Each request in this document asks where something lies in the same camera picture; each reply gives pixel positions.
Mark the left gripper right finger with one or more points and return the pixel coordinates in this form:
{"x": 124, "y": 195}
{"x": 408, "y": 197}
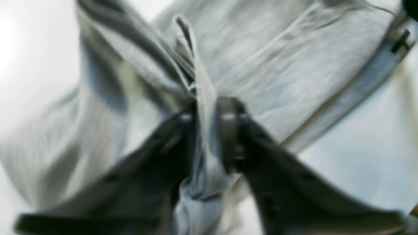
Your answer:
{"x": 291, "y": 198}

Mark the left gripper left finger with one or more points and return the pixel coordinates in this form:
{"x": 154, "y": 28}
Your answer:
{"x": 136, "y": 197}

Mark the grey T-shirt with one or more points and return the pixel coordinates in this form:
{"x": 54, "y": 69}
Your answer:
{"x": 298, "y": 67}

